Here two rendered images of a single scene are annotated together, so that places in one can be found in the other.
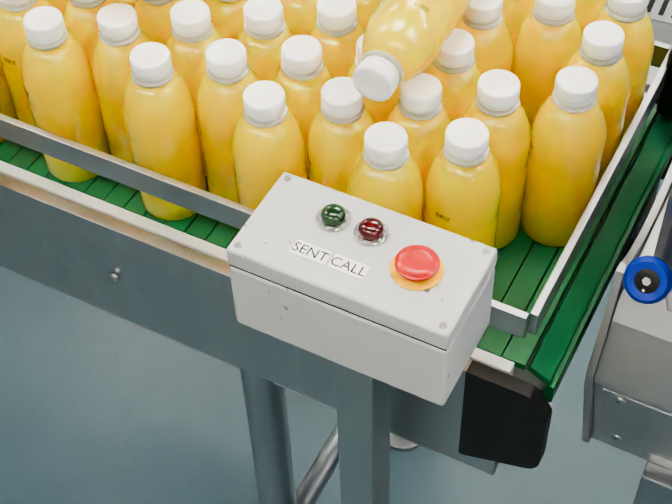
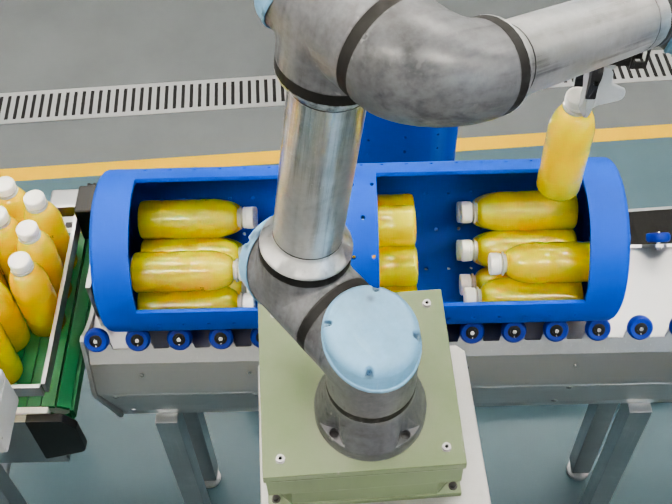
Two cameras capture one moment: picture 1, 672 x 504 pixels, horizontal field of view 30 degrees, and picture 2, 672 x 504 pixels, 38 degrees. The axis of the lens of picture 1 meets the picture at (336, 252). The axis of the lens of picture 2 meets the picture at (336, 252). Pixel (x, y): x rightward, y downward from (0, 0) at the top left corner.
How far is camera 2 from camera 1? 0.70 m
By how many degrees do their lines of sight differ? 18
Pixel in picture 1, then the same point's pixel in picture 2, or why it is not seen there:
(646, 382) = (121, 385)
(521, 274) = (38, 357)
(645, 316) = (104, 356)
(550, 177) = (29, 307)
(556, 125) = (18, 284)
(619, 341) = (99, 372)
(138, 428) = not seen: outside the picture
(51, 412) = not seen: outside the picture
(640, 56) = (54, 225)
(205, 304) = not seen: outside the picture
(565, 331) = (70, 378)
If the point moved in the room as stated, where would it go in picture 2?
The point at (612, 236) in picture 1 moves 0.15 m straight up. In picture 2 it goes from (80, 317) to (61, 270)
